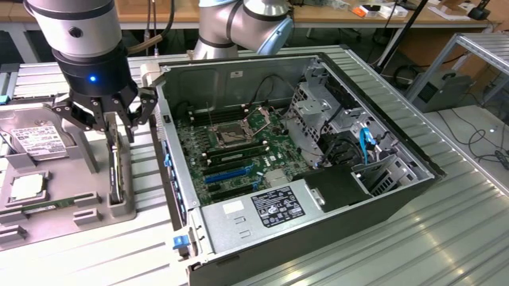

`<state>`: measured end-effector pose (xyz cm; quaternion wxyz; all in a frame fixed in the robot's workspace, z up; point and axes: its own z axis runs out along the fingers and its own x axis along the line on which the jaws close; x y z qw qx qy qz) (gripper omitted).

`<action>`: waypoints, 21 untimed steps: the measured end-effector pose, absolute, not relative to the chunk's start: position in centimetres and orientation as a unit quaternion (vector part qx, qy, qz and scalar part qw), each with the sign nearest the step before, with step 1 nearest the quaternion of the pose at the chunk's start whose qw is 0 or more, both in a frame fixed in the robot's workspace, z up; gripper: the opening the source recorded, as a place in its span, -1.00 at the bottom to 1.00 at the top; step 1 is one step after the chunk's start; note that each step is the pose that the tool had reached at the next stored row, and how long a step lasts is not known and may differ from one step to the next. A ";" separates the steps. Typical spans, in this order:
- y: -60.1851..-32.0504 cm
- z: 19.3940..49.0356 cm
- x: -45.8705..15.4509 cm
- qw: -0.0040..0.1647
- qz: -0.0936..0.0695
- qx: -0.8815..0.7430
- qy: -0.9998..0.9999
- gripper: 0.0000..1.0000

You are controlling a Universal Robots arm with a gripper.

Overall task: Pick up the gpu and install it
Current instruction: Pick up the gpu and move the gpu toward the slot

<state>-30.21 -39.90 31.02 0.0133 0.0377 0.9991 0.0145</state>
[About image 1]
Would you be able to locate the green motherboard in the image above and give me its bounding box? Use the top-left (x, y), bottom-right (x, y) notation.
top-left (174, 100), bottom-right (320, 207)

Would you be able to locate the long black expansion slot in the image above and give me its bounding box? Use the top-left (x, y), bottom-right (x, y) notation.
top-left (201, 160), bottom-right (257, 177)
top-left (208, 182), bottom-right (256, 196)
top-left (212, 190), bottom-right (260, 203)

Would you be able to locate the blue disk wire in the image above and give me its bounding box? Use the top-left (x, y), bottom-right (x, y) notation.
top-left (358, 127), bottom-right (379, 166)

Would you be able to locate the black robot cable hose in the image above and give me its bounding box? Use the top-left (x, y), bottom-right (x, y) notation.
top-left (130, 0), bottom-right (177, 58)

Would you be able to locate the white paper booklet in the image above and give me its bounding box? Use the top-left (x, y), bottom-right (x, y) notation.
top-left (428, 4), bottom-right (473, 21)

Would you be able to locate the grey box on floor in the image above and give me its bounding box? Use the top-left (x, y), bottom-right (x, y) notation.
top-left (412, 73), bottom-right (473, 113)

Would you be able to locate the blue case latch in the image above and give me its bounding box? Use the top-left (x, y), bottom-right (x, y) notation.
top-left (170, 234), bottom-right (190, 249)

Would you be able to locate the loose green RAM stick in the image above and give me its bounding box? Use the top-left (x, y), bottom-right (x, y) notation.
top-left (0, 196), bottom-right (87, 216)

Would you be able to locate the open black PC case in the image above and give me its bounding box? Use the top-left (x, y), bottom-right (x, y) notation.
top-left (139, 44), bottom-right (448, 286)

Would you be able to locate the wooden desk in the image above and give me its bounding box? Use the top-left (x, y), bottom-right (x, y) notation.
top-left (0, 0), bottom-right (504, 63)

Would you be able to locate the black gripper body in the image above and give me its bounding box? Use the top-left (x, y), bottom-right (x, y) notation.
top-left (53, 41), bottom-right (139, 100)

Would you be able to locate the aluminium frame stand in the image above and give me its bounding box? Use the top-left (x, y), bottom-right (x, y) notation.
top-left (404, 31), bottom-right (509, 104)

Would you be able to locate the grey aluminium profile post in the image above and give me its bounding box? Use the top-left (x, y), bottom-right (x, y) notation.
top-left (0, 63), bottom-right (20, 97)

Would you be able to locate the black cable tangle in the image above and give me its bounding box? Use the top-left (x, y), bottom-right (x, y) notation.
top-left (449, 108), bottom-right (509, 170)

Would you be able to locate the blue card retainer bar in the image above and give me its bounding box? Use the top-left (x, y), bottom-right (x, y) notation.
top-left (161, 153), bottom-right (187, 223)

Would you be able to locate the black power wire bundle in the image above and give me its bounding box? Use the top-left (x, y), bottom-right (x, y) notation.
top-left (318, 133), bottom-right (369, 167)

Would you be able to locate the black coiled floor cable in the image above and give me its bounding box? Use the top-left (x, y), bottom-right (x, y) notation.
top-left (393, 64), bottom-right (424, 88)

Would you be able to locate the silver chipset heatsink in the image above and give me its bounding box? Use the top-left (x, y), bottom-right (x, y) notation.
top-left (264, 169), bottom-right (290, 184)

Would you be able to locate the orange and black box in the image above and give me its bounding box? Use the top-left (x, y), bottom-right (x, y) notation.
top-left (352, 4), bottom-right (383, 18)

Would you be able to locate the silver CPU chip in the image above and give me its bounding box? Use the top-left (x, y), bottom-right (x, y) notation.
top-left (10, 175), bottom-right (47, 200)

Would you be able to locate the silver power supply unit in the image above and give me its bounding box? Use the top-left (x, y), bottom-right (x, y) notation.
top-left (200, 178), bottom-right (328, 256)

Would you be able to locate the grey parts rack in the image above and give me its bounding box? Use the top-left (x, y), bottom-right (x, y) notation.
top-left (0, 117), bottom-right (139, 243)

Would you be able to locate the small white box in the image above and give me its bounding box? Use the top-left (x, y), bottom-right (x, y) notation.
top-left (377, 5), bottom-right (409, 18)

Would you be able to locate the open metal socket cover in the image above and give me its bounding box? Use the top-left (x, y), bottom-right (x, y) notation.
top-left (240, 106), bottom-right (277, 135)

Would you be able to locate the silver metal disk bay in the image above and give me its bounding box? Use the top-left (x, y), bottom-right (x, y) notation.
top-left (286, 80), bottom-right (361, 151)

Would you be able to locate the black desk device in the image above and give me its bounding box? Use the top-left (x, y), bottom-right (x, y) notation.
top-left (467, 0), bottom-right (492, 20)

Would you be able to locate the installed black RAM stick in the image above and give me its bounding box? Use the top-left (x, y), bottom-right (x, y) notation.
top-left (206, 148), bottom-right (269, 167)

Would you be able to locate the green graphics card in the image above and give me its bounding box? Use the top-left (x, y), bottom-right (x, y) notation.
top-left (103, 111), bottom-right (135, 207)

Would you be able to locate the CPU socket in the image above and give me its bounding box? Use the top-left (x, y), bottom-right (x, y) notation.
top-left (212, 123), bottom-right (252, 149)

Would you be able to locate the thin metal locking lever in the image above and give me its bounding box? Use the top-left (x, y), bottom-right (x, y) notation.
top-left (206, 100), bottom-right (220, 133)

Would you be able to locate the silver hard disk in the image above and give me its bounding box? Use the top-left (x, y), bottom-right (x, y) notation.
top-left (0, 102), bottom-right (78, 162)

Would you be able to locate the black tripod pole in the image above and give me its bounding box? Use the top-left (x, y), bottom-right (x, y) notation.
top-left (376, 0), bottom-right (431, 68)

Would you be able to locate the blue expansion slot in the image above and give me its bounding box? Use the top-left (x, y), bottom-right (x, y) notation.
top-left (204, 167), bottom-right (258, 185)

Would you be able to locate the black looped wire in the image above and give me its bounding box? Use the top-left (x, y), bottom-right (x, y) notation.
top-left (254, 74), bottom-right (298, 108)

